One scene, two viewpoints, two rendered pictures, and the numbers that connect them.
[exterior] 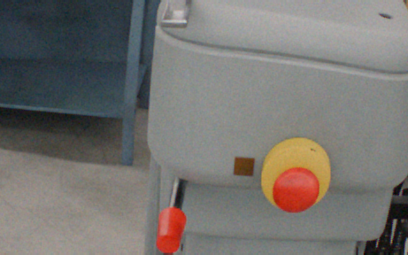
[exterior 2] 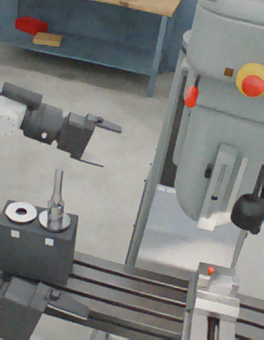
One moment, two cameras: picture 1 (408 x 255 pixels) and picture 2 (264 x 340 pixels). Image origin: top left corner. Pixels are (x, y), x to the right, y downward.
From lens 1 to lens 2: 0.10 m
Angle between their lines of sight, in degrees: 9
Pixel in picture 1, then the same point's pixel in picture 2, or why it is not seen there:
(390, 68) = not seen: outside the picture
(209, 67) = (220, 25)
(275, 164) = (244, 72)
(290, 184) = (250, 82)
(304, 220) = (250, 108)
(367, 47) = not seen: outside the picture
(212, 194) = (210, 86)
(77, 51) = (129, 41)
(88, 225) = (125, 124)
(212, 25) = (225, 5)
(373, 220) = not seen: outside the picture
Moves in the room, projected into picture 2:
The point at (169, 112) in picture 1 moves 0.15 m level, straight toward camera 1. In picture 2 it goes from (199, 43) to (197, 73)
